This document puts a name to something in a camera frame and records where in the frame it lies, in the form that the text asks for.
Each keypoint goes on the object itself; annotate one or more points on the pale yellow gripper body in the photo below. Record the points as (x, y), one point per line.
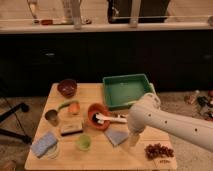
(133, 139)

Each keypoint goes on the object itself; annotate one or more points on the light blue towel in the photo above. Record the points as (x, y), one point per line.
(116, 137)

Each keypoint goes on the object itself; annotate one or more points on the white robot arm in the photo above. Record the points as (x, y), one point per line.
(146, 112)

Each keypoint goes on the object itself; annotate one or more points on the green plastic tray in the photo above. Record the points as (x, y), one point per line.
(121, 92)

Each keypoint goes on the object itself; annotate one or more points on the bunch of red grapes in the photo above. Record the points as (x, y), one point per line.
(157, 150)

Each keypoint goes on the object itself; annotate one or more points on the white dish brush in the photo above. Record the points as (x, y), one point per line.
(102, 117)

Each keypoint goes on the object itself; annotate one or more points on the orange bowl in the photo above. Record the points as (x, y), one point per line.
(97, 108)

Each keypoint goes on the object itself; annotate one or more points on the green plastic cup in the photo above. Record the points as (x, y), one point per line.
(83, 142)

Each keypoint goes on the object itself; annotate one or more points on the wooden table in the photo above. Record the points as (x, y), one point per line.
(101, 155)

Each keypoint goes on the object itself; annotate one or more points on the black and tan eraser block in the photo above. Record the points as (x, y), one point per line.
(71, 128)

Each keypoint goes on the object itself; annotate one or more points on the orange peach fruit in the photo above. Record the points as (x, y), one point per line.
(74, 108)

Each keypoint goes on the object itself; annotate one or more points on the dark red bowl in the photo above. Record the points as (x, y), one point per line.
(67, 88)

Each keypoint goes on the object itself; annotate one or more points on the white round lid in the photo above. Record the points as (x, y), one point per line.
(52, 152)

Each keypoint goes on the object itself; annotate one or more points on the blue sponge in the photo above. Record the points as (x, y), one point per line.
(43, 144)

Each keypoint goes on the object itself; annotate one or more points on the black office chair base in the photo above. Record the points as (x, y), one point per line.
(10, 124)

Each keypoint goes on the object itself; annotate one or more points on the small red dish on shelf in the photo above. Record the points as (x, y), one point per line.
(46, 22)

